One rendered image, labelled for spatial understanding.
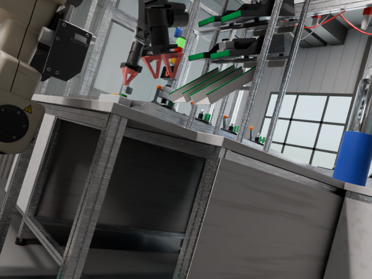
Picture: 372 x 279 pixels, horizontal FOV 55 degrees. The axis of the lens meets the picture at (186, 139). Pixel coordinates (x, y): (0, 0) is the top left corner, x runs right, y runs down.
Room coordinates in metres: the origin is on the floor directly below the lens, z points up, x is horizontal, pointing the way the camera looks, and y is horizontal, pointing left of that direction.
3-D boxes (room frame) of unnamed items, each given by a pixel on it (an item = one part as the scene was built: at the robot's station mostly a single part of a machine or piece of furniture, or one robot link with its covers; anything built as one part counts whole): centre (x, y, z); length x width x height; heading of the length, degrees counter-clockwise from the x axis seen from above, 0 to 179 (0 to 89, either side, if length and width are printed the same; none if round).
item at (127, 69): (1.65, 0.35, 1.06); 0.07 x 0.07 x 0.09; 39
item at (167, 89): (1.77, 0.15, 1.06); 0.08 x 0.04 x 0.07; 128
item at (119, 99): (1.70, 0.38, 0.93); 0.21 x 0.07 x 0.06; 38
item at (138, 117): (1.50, 0.20, 0.84); 0.90 x 0.70 x 0.03; 36
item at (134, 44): (1.65, 0.33, 1.20); 0.07 x 0.06 x 0.07; 142
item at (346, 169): (1.79, -0.84, 1.00); 0.16 x 0.16 x 0.27
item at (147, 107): (1.89, 0.45, 0.91); 0.89 x 0.06 x 0.11; 38
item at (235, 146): (2.04, -0.19, 0.85); 1.50 x 1.41 x 0.03; 38
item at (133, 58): (1.64, 0.34, 1.13); 0.10 x 0.07 x 0.07; 39
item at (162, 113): (2.06, -0.22, 0.91); 1.24 x 0.33 x 0.10; 128
